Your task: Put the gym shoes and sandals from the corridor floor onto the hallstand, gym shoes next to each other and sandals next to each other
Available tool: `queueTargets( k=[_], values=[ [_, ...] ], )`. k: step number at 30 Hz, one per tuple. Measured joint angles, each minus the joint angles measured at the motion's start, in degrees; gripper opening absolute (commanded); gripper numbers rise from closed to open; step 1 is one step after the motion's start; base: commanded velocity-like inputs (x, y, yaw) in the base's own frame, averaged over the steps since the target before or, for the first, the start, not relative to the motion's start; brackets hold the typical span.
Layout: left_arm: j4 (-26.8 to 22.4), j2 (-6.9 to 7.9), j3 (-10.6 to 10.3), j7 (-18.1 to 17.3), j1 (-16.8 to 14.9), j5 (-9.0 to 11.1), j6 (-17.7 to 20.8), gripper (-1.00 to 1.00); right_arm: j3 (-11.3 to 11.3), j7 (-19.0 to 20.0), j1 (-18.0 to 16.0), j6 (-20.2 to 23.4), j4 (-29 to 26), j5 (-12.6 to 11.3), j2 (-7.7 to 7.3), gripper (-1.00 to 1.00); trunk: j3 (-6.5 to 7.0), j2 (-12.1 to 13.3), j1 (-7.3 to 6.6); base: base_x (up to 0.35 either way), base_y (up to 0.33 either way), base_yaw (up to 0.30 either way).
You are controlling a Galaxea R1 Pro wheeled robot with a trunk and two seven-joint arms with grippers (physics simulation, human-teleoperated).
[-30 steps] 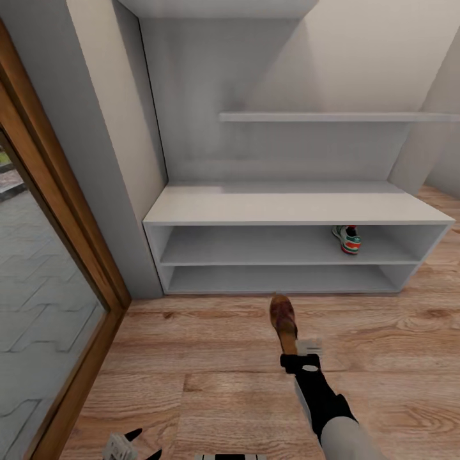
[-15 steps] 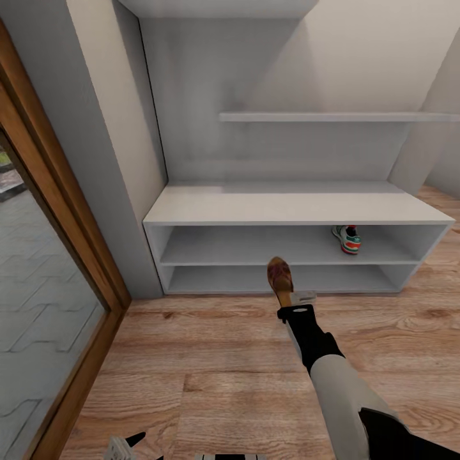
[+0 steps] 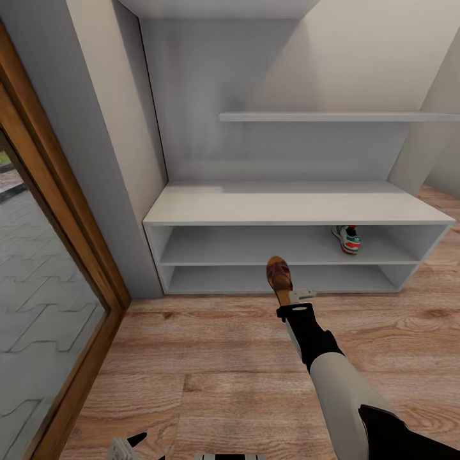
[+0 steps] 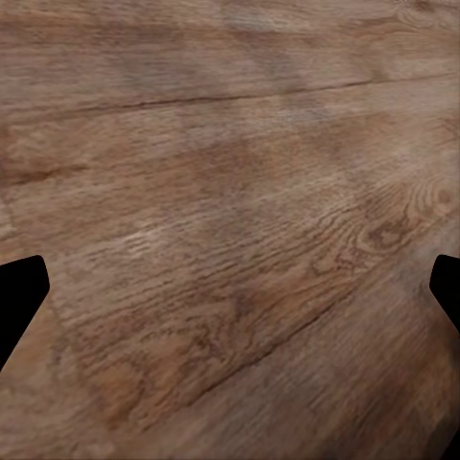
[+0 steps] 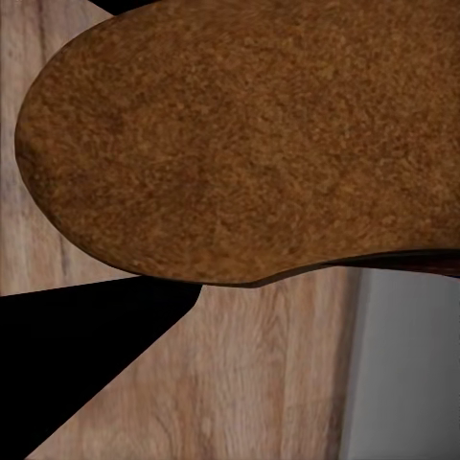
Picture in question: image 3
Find sandal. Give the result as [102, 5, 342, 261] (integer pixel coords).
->
[266, 256, 293, 306]

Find gym shoe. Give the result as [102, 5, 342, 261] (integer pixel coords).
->
[332, 225, 361, 254]

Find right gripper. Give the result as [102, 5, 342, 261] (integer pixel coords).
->
[277, 303, 314, 323]

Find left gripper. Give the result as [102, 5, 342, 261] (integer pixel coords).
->
[127, 433, 165, 460]

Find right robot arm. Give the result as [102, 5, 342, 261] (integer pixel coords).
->
[277, 289, 460, 460]

